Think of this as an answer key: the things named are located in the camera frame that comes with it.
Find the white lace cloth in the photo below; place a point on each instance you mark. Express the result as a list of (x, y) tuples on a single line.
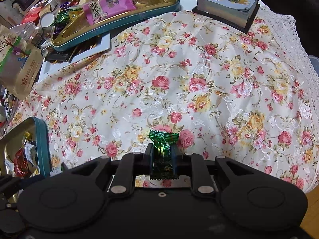
[(294, 39)]

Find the brown paper snack bag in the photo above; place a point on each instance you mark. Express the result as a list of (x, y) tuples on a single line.
[(20, 64)]

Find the shallow teal tin tray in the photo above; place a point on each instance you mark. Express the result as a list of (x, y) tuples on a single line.
[(42, 149)]

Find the red plastic bag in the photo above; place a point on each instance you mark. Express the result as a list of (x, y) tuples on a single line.
[(32, 16)]

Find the green foil candy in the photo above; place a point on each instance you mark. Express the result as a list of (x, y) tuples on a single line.
[(163, 142)]

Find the white jar lid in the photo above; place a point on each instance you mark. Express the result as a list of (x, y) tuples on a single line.
[(48, 19)]

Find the card box with yellow picture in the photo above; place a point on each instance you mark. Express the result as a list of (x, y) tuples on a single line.
[(226, 5)]

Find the floral tablecloth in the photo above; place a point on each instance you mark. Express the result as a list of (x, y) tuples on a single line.
[(199, 92)]

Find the green wrapped candy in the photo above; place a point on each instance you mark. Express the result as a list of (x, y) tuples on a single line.
[(64, 16)]

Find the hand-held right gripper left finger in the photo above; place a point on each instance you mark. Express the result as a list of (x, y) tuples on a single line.
[(149, 159)]

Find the red snack packet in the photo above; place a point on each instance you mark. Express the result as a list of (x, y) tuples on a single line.
[(22, 163)]

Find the teal gold snack tin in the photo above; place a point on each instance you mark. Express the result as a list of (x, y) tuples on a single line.
[(119, 23)]

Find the pink snack packet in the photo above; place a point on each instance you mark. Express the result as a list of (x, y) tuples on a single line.
[(107, 6)]

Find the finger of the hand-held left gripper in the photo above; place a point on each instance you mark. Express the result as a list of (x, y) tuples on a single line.
[(30, 180)]

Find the empty glass jar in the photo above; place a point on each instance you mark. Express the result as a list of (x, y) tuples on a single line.
[(26, 32)]

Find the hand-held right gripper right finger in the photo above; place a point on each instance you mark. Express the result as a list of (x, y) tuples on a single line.
[(175, 159)]

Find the dark snack packet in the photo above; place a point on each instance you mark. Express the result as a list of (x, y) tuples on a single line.
[(62, 54)]

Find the white rectangular plate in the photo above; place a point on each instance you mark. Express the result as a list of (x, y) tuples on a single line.
[(99, 48)]

